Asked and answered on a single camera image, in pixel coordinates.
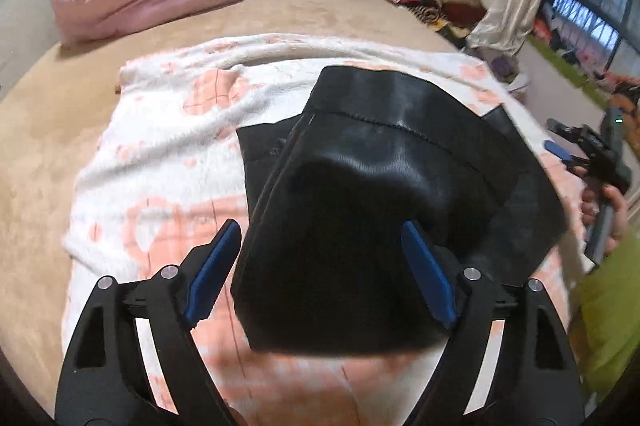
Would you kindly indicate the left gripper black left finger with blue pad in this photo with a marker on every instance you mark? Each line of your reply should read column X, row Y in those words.
column 132, row 359

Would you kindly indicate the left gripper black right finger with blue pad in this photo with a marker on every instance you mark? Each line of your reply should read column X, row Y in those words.
column 507, row 360

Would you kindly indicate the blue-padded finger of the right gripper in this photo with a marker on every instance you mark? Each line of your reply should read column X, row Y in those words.
column 571, row 162

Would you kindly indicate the black leather jacket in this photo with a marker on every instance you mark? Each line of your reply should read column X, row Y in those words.
column 321, row 270

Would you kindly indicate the person's right hand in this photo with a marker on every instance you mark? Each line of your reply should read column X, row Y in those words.
column 590, row 209

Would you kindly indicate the green sleeve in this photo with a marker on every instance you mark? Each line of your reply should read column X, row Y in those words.
column 605, row 332

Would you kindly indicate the white orange patterned blanket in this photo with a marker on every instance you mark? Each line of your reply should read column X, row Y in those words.
column 168, row 172

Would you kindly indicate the tan bed cover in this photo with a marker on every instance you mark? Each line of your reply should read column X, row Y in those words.
column 53, row 118

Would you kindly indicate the white wardrobe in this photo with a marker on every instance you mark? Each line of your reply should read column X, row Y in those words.
column 25, row 5

